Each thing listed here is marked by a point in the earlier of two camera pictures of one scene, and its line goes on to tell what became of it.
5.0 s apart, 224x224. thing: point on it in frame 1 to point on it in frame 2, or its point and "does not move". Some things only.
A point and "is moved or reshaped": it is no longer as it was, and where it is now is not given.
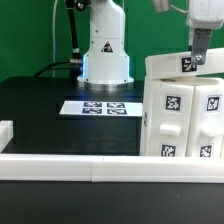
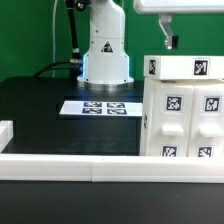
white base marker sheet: [102, 108] does not move
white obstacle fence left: [6, 133] does not move
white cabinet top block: [182, 65] is moved or reshaped
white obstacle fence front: [113, 168] does not move
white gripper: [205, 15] to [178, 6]
